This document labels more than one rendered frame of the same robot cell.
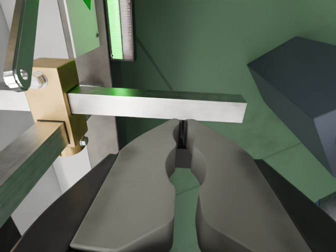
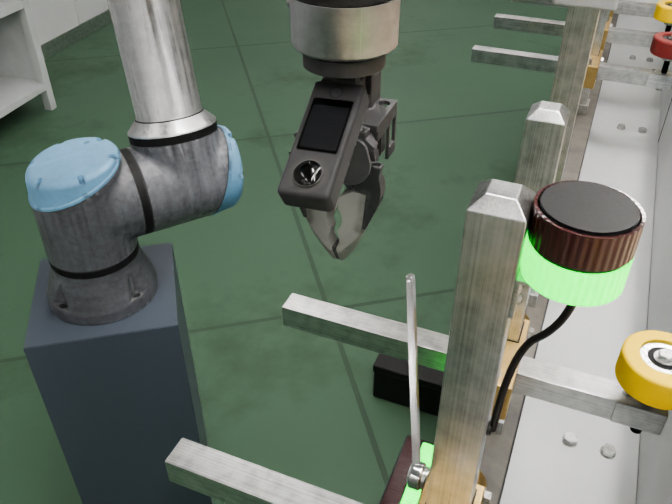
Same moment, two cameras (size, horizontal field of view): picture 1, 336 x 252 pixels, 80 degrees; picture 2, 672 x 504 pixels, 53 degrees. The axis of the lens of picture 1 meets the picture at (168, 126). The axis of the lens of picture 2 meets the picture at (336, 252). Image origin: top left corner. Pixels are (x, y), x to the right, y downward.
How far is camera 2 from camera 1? 57 cm
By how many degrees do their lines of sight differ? 28
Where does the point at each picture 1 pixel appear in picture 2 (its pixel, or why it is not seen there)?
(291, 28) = not seen: outside the picture
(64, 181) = (633, 326)
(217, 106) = (312, 311)
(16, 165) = not seen: hidden behind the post
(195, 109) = (335, 314)
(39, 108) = (508, 351)
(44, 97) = not seen: hidden behind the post
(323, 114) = (163, 327)
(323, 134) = (169, 301)
